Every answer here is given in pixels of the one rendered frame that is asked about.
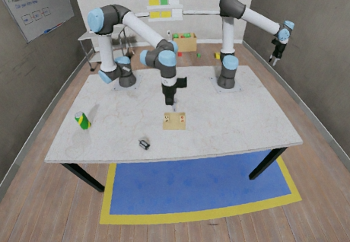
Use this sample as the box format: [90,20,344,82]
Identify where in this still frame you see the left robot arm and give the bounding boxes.
[217,0,294,89]

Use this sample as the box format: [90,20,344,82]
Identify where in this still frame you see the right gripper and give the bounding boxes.
[160,75,187,112]

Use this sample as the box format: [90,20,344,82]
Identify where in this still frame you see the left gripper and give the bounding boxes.
[269,38,289,65]

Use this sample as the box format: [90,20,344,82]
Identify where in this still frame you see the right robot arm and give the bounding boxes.
[87,4,178,88]

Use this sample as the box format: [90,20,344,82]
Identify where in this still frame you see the green and yellow drink can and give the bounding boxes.
[75,111,91,129]

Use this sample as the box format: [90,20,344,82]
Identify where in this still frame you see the tan flat mat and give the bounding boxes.
[163,113,186,130]

